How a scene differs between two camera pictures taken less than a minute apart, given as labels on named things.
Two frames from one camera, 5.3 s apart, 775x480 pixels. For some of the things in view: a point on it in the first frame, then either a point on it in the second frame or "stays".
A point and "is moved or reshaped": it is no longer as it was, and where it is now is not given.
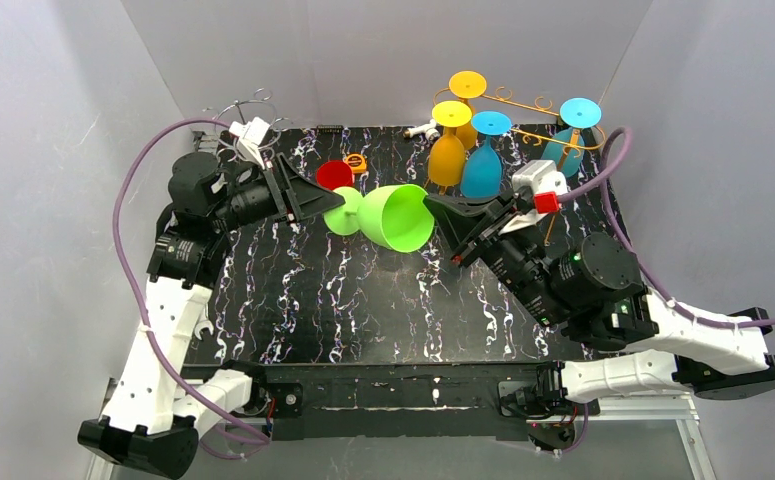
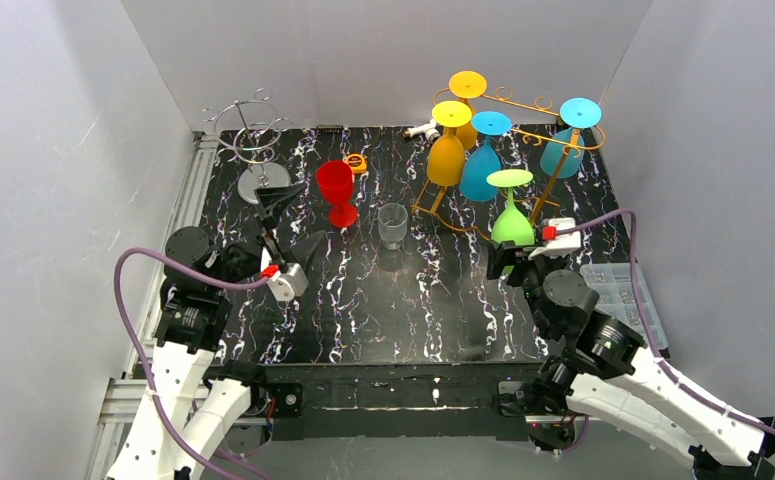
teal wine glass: [481, 175] stays
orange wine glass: [447, 157] to [463, 87]
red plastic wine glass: [333, 174] stays
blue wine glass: [566, 147] stays
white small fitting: [430, 131] stays
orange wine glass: [467, 85] stays
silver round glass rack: [248, 128] stays
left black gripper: [281, 192] to [270, 239]
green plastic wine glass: [399, 216] is moved or reshaped
